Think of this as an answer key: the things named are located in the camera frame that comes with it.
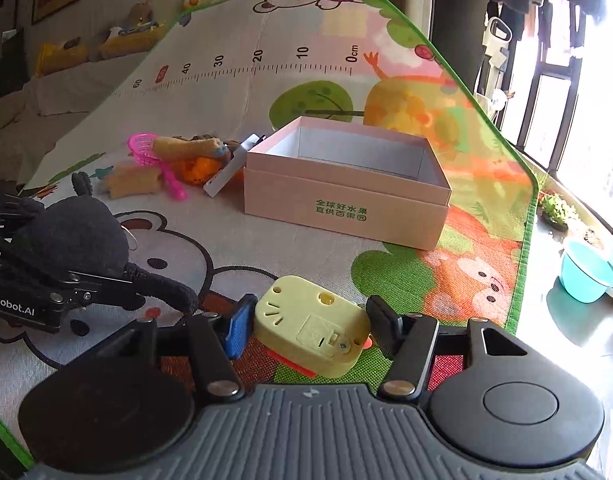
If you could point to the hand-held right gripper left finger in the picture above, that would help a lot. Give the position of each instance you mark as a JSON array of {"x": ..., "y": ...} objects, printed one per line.
[{"x": 239, "y": 330}]

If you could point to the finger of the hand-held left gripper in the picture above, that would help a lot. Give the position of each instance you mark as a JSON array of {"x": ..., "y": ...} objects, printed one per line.
[
  {"x": 6, "y": 210},
  {"x": 86, "y": 282}
]

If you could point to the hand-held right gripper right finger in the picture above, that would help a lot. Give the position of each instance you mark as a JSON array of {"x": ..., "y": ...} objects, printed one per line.
[{"x": 384, "y": 327}]

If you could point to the black plush toy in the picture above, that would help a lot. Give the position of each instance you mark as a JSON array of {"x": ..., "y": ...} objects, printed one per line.
[{"x": 71, "y": 235}]

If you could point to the yellow pudding toy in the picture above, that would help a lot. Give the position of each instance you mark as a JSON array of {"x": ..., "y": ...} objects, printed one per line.
[{"x": 296, "y": 320}]

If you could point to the tan plush toy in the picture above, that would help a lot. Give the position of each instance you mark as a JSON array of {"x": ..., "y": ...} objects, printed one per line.
[
  {"x": 186, "y": 147},
  {"x": 134, "y": 182}
]

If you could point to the pink cardboard box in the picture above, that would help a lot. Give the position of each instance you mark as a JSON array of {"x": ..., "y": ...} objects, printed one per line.
[{"x": 336, "y": 205}]

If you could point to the pink toy strainer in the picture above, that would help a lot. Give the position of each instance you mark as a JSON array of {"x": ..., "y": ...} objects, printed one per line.
[{"x": 144, "y": 147}]

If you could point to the white card divider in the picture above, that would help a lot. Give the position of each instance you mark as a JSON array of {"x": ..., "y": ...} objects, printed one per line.
[{"x": 226, "y": 175}]

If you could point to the orange plastic toy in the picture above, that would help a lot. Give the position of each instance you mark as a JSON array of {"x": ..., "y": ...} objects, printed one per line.
[{"x": 201, "y": 170}]

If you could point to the grey sofa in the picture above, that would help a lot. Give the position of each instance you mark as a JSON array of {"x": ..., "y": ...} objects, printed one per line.
[{"x": 46, "y": 100}]

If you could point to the yellow pillow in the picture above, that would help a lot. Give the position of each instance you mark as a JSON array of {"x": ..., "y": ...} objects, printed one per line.
[
  {"x": 61, "y": 60},
  {"x": 131, "y": 42}
]

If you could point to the teal plastic basin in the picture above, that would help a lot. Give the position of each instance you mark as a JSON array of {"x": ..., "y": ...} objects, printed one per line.
[{"x": 584, "y": 275}]

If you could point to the white plush duck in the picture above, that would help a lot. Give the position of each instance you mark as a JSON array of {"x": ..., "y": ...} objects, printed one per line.
[{"x": 115, "y": 33}]

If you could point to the low potted plants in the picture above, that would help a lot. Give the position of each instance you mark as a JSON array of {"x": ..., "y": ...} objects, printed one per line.
[{"x": 559, "y": 210}]

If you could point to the cartoon printed play mat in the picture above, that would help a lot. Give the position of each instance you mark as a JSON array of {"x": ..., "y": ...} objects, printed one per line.
[{"x": 211, "y": 85}]

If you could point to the brown plush bear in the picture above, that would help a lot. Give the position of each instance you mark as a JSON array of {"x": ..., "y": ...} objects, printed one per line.
[{"x": 142, "y": 15}]

